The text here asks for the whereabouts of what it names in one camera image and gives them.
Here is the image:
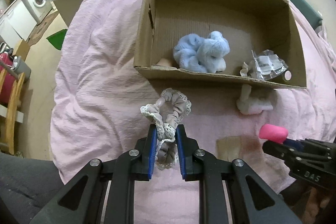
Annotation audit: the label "pink rubber duck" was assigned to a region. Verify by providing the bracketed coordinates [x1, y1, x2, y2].
[259, 124, 288, 144]

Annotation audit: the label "beige lace-trimmed scrunchie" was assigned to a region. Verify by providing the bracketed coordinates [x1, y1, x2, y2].
[140, 88, 191, 170]

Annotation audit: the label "green plastic bin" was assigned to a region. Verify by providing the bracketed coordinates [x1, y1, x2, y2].
[47, 29, 67, 51]

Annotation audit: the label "white washing machine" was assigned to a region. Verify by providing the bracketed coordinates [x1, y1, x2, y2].
[22, 0, 53, 25]

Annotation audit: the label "white kitchen cabinets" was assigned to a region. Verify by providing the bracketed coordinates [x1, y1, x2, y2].
[1, 0, 37, 48]

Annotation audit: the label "wooden rack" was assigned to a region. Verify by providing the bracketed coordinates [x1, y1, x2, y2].
[1, 73, 25, 155]

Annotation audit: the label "dark grey trouser leg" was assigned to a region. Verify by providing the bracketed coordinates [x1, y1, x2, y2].
[1, 153, 63, 223]

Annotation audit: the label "cream ruffled scrunchie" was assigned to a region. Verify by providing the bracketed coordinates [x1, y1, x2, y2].
[240, 61, 255, 78]

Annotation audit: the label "pink suitcase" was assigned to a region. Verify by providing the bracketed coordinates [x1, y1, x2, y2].
[0, 52, 15, 105]

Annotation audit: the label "brown cardboard box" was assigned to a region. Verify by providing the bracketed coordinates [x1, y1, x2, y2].
[133, 0, 306, 88]

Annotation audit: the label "white fluffy soft item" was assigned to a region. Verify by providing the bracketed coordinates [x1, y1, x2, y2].
[236, 84, 273, 115]

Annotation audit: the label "patterned floor rug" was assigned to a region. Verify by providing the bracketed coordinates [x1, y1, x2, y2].
[27, 11, 59, 47]

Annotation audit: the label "grey trash bin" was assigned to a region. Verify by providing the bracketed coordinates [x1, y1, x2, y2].
[11, 56, 31, 83]

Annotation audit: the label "beige makeup sponge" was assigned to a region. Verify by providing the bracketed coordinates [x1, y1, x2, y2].
[157, 58, 176, 67]

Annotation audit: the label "right hand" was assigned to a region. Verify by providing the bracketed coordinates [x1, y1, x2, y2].
[301, 188, 335, 224]

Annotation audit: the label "pink bed comforter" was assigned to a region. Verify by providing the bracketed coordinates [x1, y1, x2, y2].
[51, 0, 335, 192]

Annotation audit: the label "light blue fluffy scrunchie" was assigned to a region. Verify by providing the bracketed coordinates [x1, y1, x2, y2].
[173, 31, 230, 73]

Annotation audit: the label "clear plastic packet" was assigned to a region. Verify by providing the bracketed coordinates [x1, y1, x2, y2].
[247, 50, 288, 81]

